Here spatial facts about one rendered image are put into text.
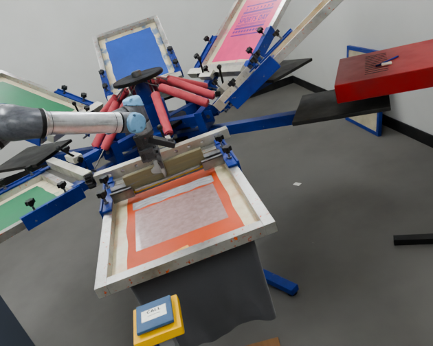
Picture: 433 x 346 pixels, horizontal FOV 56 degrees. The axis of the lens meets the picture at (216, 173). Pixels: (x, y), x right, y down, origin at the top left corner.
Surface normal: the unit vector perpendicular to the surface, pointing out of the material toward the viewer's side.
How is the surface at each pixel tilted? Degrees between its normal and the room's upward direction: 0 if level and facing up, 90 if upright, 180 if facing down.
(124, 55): 32
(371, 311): 0
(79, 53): 90
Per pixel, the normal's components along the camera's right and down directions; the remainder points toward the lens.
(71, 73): 0.19, 0.37
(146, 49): -0.15, -0.53
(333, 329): -0.29, -0.86
